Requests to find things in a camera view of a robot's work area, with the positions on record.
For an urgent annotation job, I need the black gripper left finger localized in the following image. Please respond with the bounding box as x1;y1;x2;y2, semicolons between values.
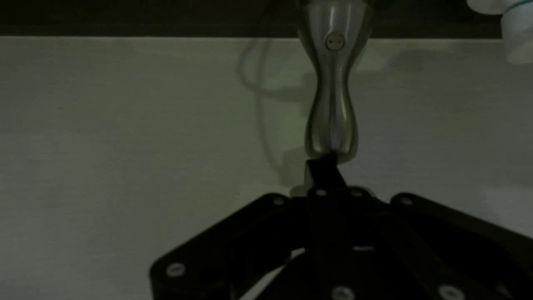
148;154;356;300

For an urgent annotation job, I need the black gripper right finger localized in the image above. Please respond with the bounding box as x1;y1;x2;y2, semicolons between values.
324;153;533;300

